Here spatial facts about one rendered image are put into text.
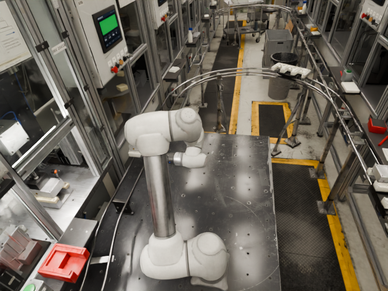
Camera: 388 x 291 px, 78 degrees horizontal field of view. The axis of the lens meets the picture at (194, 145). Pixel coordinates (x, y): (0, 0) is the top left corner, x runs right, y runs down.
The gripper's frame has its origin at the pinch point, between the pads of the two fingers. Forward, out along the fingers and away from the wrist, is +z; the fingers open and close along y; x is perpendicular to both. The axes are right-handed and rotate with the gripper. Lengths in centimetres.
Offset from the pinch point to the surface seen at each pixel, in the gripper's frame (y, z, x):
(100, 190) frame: -27.2, 37.0, 11.9
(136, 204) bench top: -19.7, 1.7, 25.3
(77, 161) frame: 7.4, 38.3, 17.5
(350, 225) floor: -88, -160, -24
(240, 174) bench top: -20, -63, -9
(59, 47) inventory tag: 76, 21, 12
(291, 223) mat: -86, -112, -18
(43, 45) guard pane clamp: 80, 20, 21
